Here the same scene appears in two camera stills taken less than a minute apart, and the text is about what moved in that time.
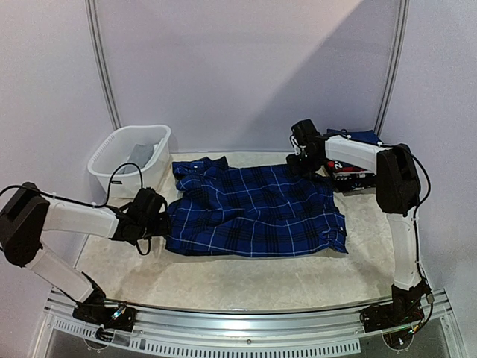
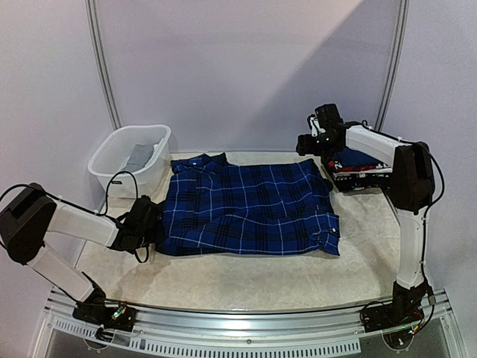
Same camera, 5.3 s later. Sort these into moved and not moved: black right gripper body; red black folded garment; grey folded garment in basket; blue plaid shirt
Moved: black right gripper body
Not moved: grey folded garment in basket; blue plaid shirt; red black folded garment
